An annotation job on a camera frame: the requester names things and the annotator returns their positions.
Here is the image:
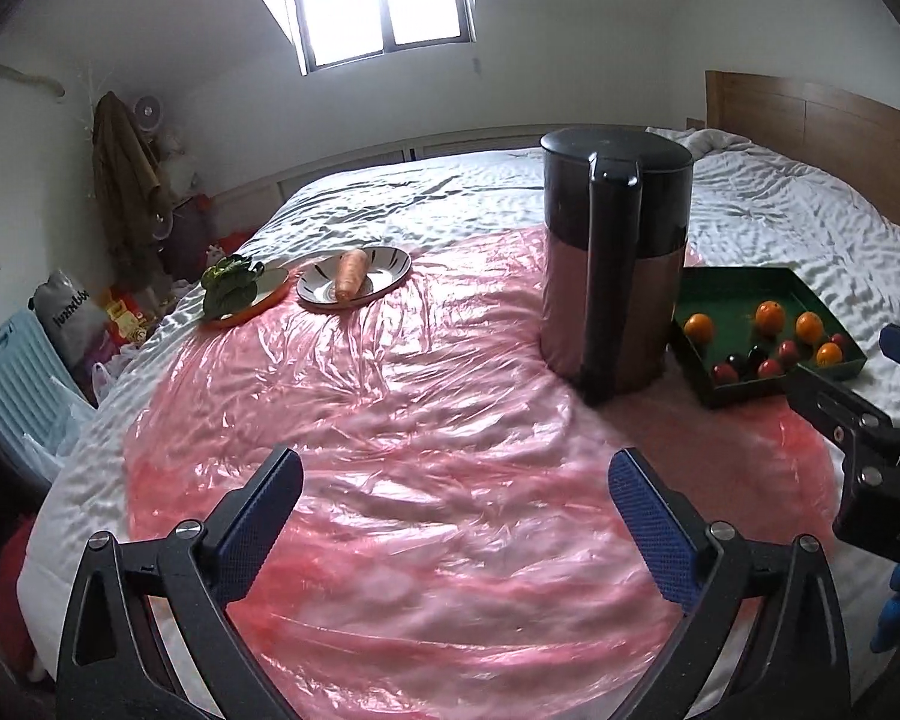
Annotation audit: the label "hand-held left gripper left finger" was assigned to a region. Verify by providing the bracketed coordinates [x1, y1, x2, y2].
[54, 447, 305, 720]

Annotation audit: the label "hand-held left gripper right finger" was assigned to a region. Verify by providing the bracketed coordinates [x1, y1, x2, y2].
[607, 447, 852, 720]

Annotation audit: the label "green tray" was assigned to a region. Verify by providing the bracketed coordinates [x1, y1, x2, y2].
[669, 266, 869, 411]

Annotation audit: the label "person's right hand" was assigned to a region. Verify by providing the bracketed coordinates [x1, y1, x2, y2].
[868, 562, 900, 653]

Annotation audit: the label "pink plastic sheet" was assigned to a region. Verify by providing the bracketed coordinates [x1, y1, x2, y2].
[120, 229, 841, 720]

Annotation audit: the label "green leafy vegetable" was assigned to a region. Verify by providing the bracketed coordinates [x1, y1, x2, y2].
[200, 256, 265, 316]

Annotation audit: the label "orange plate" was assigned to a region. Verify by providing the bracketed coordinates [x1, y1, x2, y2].
[208, 268, 291, 329]

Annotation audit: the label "red cloth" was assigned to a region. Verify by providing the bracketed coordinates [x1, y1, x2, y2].
[0, 517, 46, 661]

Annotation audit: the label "yellow boxes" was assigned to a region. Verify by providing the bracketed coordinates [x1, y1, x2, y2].
[101, 289, 151, 342]

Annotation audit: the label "wooden headboard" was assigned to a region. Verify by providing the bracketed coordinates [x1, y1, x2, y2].
[703, 70, 900, 248]

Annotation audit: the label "carrot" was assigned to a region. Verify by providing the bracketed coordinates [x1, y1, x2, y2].
[335, 250, 368, 302]

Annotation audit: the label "rumpled white quilt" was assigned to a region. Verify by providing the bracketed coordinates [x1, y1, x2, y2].
[649, 127, 758, 158]

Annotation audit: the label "grey bag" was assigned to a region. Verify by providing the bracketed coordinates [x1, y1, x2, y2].
[32, 270, 110, 368]

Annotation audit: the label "blue plastic basket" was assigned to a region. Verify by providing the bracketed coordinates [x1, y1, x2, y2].
[0, 307, 68, 481]

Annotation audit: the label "striped plate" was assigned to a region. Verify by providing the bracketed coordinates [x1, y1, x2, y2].
[296, 247, 412, 309]

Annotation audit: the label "brown coat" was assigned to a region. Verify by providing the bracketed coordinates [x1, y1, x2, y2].
[92, 91, 162, 271]

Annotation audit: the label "window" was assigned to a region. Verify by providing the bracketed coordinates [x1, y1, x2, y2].
[221, 0, 481, 76]

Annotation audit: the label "white wall pipe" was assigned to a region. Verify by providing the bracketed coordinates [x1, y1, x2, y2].
[0, 60, 68, 100]

